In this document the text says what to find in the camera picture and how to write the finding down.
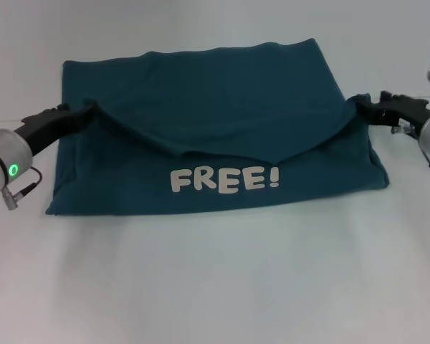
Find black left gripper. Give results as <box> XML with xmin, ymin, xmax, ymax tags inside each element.
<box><xmin>14</xmin><ymin>102</ymin><xmax>98</xmax><ymax>157</ymax></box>

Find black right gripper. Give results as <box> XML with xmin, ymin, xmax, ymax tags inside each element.
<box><xmin>353</xmin><ymin>90</ymin><xmax>430</xmax><ymax>136</ymax></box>

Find teal blue t-shirt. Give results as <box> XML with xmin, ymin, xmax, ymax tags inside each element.
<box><xmin>44</xmin><ymin>37</ymin><xmax>391</xmax><ymax>218</ymax></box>

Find right gripper cable with plug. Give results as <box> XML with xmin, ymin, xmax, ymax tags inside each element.
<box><xmin>390</xmin><ymin>120</ymin><xmax>430</xmax><ymax>186</ymax></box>

